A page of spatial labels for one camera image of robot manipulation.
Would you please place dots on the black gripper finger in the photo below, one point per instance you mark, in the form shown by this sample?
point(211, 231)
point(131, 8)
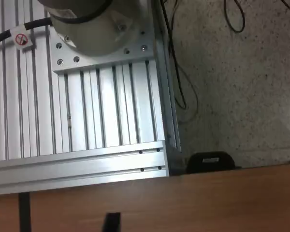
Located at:
point(112, 223)

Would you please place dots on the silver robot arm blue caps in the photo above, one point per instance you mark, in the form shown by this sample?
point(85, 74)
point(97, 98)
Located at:
point(99, 31)

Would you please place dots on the white warning tag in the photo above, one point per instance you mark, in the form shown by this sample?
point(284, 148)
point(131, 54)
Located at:
point(21, 39)

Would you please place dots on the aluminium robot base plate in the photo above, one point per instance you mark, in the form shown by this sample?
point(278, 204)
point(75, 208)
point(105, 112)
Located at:
point(65, 52)

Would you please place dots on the black strip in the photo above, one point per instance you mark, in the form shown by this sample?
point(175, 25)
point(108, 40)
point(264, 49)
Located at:
point(24, 212)

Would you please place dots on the aluminium profile robot platform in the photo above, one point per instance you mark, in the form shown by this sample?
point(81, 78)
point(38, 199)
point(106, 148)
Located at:
point(106, 101)

